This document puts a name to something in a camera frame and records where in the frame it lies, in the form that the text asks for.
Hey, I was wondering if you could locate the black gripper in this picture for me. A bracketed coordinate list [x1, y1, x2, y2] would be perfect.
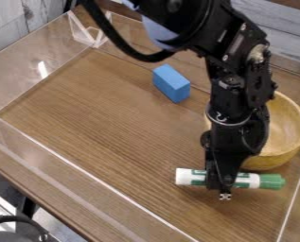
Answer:
[201, 75, 271, 200]

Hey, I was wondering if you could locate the green white marker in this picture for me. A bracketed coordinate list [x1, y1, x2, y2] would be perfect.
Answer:
[174, 168, 287, 190]

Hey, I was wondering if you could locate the brown wooden bowl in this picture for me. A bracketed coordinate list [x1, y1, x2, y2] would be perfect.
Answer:
[204, 90, 300, 172]

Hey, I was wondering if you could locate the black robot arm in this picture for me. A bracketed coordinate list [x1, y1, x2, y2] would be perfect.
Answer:
[129, 0, 277, 200]

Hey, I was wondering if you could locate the blue rectangular block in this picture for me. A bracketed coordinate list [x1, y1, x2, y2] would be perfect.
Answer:
[152, 64, 190, 103]

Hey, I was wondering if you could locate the clear acrylic tray wall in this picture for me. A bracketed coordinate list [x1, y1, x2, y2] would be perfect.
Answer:
[0, 14, 300, 242]

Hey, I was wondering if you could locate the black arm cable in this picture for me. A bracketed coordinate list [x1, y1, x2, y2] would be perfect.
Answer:
[75, 0, 188, 63]

